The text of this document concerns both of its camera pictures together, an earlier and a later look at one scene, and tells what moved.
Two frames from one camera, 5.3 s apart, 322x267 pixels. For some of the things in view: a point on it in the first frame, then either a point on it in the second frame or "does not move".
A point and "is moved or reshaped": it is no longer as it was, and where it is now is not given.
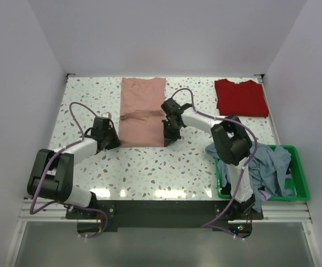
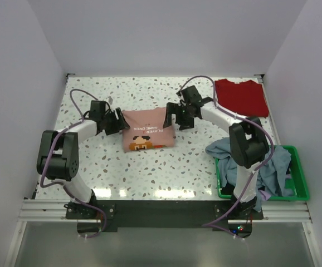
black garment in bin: [226, 190] does not move
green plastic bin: [296, 173] does not move
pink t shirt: [142, 112] is moved or reshaped
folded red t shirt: [245, 98] does not move
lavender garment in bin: [264, 195] does not move
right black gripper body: [171, 132] -> [184, 113]
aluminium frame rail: [44, 209] does not move
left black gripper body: [112, 141] -> [111, 124]
